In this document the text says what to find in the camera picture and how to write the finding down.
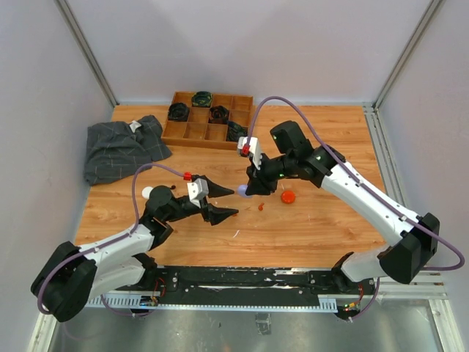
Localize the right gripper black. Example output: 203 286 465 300
245 151 295 196

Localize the purple earbud charging case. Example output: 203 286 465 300
237 184 252 199

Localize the dark rolled tie left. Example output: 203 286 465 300
168 103 190 122

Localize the grey checked cloth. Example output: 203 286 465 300
83 115 172 186

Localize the dark blue rolled tie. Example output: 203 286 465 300
226 121 248 142

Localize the purple cable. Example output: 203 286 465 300
247 96 466 271
38 164 192 316

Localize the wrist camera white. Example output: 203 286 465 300
237 136 262 170
187 178 209 208

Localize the dark red rolled tie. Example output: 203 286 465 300
208 106 229 125

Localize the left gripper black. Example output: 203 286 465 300
164 176 239 225

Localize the dark rolled tie top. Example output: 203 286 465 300
191 91 213 108

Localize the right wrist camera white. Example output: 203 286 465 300
237 136 262 170

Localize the orange earbud charging case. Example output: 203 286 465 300
281 190 296 204

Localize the wooden compartment tray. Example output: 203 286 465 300
162 91 254 150

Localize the white earbud charging case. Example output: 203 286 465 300
141 186 153 199

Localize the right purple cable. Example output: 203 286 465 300
247 96 466 271

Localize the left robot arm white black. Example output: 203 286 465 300
31 175 238 323

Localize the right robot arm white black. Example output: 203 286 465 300
237 121 440 293

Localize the white cable duct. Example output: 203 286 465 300
87 295 338 313

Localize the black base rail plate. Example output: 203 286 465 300
113 265 377 309

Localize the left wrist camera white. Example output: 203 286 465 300
187 178 209 208

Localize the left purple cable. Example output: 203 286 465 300
38 164 192 316

